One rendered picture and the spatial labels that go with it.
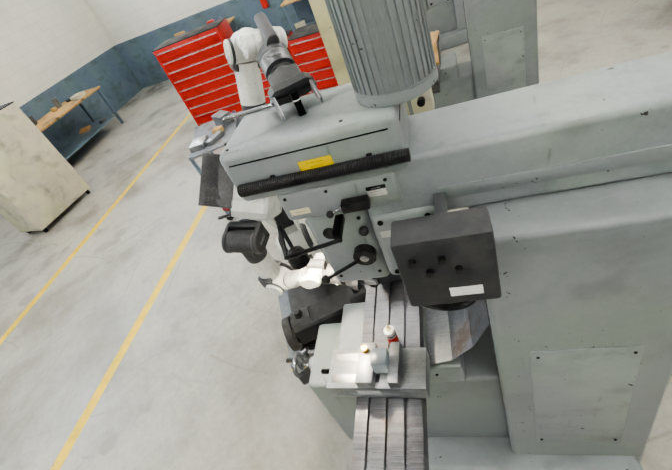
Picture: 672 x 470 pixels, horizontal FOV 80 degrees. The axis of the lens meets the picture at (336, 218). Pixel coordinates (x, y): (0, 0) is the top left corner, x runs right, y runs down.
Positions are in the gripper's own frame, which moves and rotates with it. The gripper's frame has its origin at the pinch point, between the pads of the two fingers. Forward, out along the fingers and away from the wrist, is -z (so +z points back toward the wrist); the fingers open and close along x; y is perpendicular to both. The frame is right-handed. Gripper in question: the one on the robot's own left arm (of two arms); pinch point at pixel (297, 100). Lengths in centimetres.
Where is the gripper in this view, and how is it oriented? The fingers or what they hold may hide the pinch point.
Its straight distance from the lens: 107.0
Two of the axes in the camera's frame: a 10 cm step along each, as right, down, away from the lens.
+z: -4.3, -8.1, 3.9
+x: -8.9, 4.5, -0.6
